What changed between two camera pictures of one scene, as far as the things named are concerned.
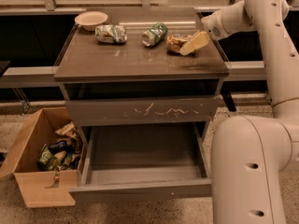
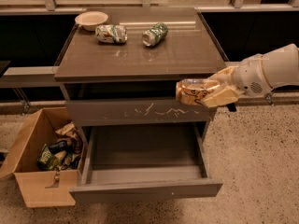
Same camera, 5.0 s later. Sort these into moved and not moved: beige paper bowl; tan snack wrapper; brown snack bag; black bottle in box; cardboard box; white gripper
Moved: white gripper; brown snack bag
Not moved: black bottle in box; beige paper bowl; tan snack wrapper; cardboard box
